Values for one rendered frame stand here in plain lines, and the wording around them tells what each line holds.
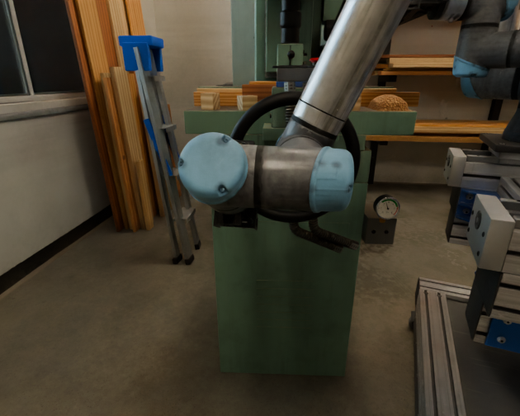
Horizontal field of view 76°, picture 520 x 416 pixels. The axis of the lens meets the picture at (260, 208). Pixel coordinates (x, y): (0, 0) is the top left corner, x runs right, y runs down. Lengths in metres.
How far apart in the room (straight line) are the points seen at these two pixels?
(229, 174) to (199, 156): 0.04
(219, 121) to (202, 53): 2.61
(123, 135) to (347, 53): 1.94
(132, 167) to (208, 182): 1.99
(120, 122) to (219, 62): 1.45
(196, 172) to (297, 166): 0.11
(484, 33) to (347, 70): 0.52
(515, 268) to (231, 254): 0.69
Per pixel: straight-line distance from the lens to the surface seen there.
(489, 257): 0.67
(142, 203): 2.37
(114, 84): 2.29
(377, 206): 0.93
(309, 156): 0.38
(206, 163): 0.36
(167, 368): 1.38
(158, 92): 1.89
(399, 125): 0.96
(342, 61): 0.48
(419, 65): 2.91
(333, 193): 0.37
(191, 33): 3.54
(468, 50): 0.96
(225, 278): 1.08
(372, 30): 0.49
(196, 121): 0.92
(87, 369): 1.48
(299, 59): 1.01
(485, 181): 1.14
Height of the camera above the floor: 0.98
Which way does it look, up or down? 21 degrees down
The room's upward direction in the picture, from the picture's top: straight up
